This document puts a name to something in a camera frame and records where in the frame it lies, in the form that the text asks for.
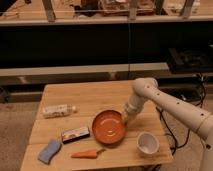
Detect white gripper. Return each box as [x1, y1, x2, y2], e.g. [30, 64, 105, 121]
[122, 99, 142, 124]

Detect orange ceramic bowl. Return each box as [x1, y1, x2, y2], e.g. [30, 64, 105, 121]
[92, 110, 126, 144]

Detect small red white box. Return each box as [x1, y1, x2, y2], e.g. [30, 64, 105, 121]
[61, 126, 90, 144]

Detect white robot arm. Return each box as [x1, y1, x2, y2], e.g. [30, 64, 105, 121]
[123, 78, 213, 171]

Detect white paper cup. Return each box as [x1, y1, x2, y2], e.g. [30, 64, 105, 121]
[137, 131, 159, 156]

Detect black box on shelf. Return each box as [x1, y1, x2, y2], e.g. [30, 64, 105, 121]
[167, 46, 213, 74]

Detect orange toy carrot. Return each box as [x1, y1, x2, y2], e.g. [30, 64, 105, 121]
[71, 149, 104, 159]

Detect blue sponge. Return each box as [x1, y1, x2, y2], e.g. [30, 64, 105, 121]
[37, 139, 61, 164]

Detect metal shelf rack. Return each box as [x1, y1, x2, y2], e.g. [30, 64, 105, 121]
[0, 0, 213, 101]

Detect black power cable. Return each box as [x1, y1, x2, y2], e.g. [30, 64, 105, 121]
[155, 74, 209, 156]

